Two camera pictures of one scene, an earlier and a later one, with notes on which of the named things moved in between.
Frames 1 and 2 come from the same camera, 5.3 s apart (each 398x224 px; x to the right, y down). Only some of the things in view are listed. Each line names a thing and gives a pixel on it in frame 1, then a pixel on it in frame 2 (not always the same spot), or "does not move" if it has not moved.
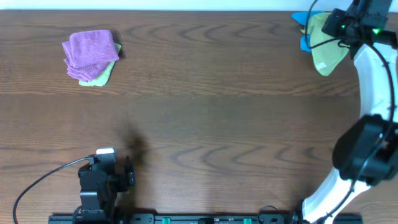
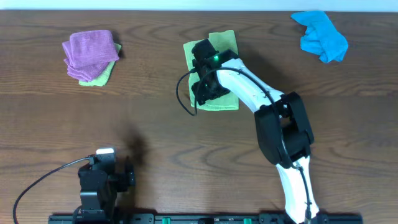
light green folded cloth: (104, 78) does not move
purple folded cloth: (87, 54) does not move
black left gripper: (129, 175) does not move
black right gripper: (329, 27) -> (203, 96)
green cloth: (326, 51) -> (224, 40)
